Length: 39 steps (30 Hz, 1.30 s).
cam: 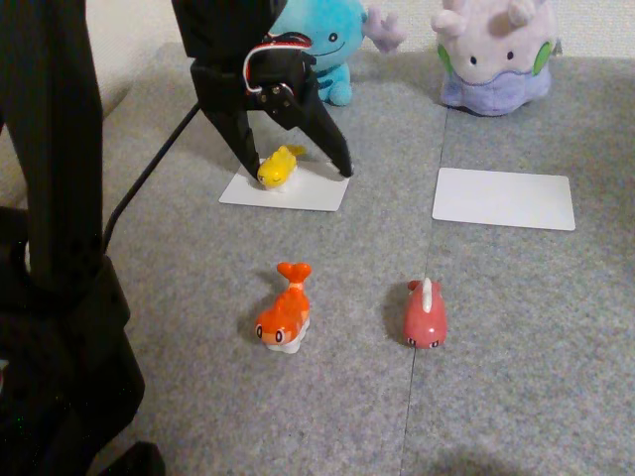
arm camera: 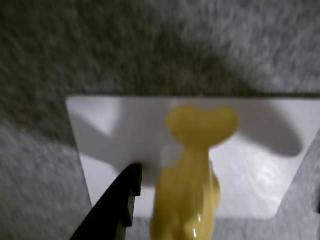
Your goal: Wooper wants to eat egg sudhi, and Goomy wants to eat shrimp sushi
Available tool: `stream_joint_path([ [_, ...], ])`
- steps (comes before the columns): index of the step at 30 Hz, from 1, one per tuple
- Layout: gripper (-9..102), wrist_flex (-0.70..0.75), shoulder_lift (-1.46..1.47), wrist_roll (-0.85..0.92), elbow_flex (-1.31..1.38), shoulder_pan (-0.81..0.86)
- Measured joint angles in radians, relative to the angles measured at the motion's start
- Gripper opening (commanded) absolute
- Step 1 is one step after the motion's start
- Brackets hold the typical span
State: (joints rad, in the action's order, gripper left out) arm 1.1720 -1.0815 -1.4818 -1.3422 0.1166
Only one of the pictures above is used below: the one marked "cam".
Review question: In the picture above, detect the yellow egg sushi toy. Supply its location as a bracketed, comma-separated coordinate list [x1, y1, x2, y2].
[255, 144, 308, 192]

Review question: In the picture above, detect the blue Wooper plush toy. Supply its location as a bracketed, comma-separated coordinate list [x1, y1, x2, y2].
[267, 0, 407, 108]

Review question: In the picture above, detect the purple Goomy plush toy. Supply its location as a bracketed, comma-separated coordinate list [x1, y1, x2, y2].
[430, 0, 565, 118]

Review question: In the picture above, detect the orange shrimp sushi toy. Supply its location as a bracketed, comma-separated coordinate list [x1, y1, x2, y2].
[253, 261, 314, 354]

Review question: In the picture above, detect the pink tuna sushi toy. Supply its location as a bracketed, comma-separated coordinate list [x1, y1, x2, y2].
[401, 277, 448, 351]

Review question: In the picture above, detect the white rectangular card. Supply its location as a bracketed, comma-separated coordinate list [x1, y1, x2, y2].
[431, 167, 577, 233]
[218, 157, 351, 213]

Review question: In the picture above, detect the grey carpet tile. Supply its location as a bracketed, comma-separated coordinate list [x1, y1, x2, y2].
[404, 52, 635, 476]
[96, 42, 450, 476]

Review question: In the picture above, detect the red white black servo wire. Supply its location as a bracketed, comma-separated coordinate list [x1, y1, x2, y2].
[241, 30, 313, 96]

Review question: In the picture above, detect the black camera cable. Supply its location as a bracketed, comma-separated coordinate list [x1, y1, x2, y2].
[100, 102, 202, 252]

